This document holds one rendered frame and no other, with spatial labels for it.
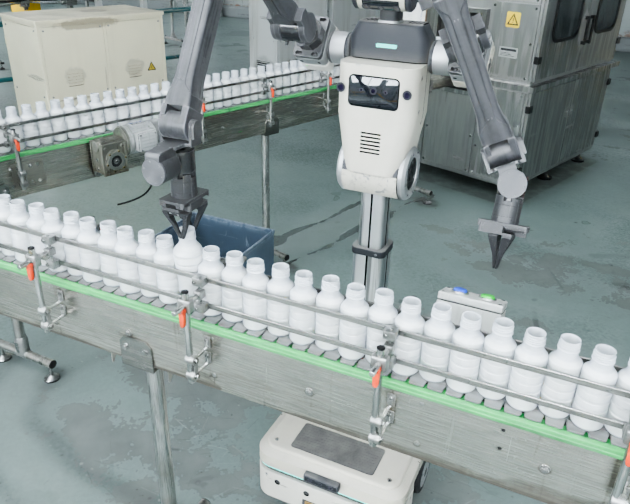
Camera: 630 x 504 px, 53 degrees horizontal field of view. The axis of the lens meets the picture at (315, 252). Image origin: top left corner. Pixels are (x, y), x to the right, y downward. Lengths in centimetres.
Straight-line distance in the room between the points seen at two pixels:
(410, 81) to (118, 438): 178
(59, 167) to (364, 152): 148
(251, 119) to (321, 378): 223
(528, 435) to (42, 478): 186
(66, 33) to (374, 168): 385
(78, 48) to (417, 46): 393
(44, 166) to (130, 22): 293
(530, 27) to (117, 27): 312
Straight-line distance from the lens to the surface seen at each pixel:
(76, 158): 291
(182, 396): 287
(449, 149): 518
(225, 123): 332
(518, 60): 480
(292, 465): 221
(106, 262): 164
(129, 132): 287
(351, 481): 216
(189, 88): 136
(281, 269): 139
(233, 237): 214
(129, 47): 563
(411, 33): 180
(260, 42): 750
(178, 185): 140
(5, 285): 193
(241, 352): 147
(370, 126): 179
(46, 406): 297
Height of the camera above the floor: 181
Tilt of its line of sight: 27 degrees down
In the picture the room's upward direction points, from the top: 2 degrees clockwise
